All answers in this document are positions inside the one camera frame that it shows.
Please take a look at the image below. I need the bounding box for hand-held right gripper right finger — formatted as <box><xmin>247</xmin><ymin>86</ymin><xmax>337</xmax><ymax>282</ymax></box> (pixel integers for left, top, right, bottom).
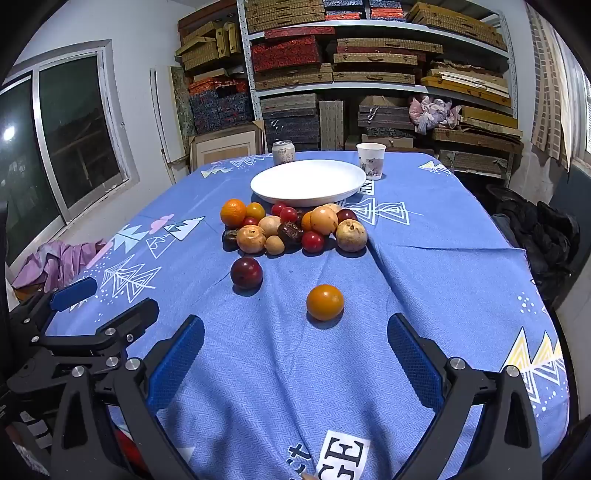
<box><xmin>387</xmin><ymin>313</ymin><xmax>543</xmax><ymax>480</ymax></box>

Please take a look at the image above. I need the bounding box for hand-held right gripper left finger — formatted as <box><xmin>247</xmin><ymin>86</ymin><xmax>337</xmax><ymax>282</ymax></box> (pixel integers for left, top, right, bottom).
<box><xmin>50</xmin><ymin>315</ymin><xmax>206</xmax><ymax>480</ymax></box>

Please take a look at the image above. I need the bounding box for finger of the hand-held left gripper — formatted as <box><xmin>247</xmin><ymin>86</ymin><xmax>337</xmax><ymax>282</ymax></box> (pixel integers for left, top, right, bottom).
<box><xmin>30</xmin><ymin>298</ymin><xmax>160</xmax><ymax>370</ymax></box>
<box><xmin>9</xmin><ymin>277</ymin><xmax>99</xmax><ymax>342</ymax></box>

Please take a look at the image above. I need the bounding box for orange passion fruit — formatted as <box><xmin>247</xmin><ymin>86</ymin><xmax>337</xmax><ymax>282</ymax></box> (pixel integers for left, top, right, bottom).
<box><xmin>236</xmin><ymin>224</ymin><xmax>267</xmax><ymax>254</ymax></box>
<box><xmin>310</xmin><ymin>206</ymin><xmax>339</xmax><ymax>235</ymax></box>

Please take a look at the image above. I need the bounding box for brownish passion fruit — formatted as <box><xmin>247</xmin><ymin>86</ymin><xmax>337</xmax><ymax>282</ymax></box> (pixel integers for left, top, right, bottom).
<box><xmin>335</xmin><ymin>220</ymin><xmax>368</xmax><ymax>253</ymax></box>

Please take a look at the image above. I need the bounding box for large mandarin orange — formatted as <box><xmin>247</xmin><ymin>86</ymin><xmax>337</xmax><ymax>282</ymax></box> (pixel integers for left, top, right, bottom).
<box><xmin>220</xmin><ymin>199</ymin><xmax>247</xmax><ymax>229</ymax></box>

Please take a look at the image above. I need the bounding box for white plate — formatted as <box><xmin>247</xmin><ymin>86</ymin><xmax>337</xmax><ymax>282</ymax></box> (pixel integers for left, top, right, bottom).
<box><xmin>250</xmin><ymin>160</ymin><xmax>367</xmax><ymax>208</ymax></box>

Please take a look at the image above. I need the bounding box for pink cloth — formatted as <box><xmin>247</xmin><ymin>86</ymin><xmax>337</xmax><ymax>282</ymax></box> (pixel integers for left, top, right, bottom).
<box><xmin>11</xmin><ymin>237</ymin><xmax>109</xmax><ymax>291</ymax></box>

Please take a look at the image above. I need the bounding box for blue patterned tablecloth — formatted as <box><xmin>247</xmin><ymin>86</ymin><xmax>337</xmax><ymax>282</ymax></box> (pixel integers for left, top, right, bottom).
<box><xmin>44</xmin><ymin>151</ymin><xmax>571</xmax><ymax>480</ymax></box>

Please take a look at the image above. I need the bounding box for cardboard framed box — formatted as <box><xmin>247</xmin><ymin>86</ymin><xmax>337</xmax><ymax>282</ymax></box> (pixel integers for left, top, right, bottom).
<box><xmin>188</xmin><ymin>121</ymin><xmax>266</xmax><ymax>174</ymax></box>

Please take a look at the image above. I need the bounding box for white board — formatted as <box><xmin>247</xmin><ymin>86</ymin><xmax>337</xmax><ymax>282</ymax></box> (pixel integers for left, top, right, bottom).
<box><xmin>150</xmin><ymin>66</ymin><xmax>190</xmax><ymax>185</ymax></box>

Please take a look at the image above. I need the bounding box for printed paper cup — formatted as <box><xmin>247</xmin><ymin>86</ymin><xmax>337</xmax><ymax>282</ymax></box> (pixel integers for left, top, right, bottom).
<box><xmin>356</xmin><ymin>143</ymin><xmax>387</xmax><ymax>181</ymax></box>

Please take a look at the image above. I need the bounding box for green marbled panel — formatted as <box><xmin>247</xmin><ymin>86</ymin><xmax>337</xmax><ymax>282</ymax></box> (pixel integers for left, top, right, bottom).
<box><xmin>171</xmin><ymin>67</ymin><xmax>197</xmax><ymax>139</ymax></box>

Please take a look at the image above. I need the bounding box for beverage can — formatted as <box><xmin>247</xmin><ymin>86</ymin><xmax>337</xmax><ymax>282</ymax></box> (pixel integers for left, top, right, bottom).
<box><xmin>271</xmin><ymin>140</ymin><xmax>295</xmax><ymax>166</ymax></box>

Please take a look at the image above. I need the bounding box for pile of mixed gift boxes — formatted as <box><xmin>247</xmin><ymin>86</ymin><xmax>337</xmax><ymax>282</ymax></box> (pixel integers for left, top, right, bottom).
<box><xmin>175</xmin><ymin>0</ymin><xmax>252</xmax><ymax>134</ymax></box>

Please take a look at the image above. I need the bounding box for pink plastic bag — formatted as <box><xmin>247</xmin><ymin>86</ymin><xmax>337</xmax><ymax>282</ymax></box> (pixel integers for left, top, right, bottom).
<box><xmin>409</xmin><ymin>96</ymin><xmax>462</xmax><ymax>136</ymax></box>

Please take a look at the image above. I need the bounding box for white metal shelf rack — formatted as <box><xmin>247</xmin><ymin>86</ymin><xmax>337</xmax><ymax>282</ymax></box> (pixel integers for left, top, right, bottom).
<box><xmin>236</xmin><ymin>0</ymin><xmax>520</xmax><ymax>185</ymax></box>

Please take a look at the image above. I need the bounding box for beige checked curtain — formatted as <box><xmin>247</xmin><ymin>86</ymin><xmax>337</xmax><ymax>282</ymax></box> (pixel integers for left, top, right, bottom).
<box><xmin>526</xmin><ymin>4</ymin><xmax>573</xmax><ymax>171</ymax></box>

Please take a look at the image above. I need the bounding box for aluminium frame window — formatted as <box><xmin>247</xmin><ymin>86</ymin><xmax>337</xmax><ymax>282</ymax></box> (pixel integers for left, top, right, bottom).
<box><xmin>0</xmin><ymin>39</ymin><xmax>140</xmax><ymax>268</ymax></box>

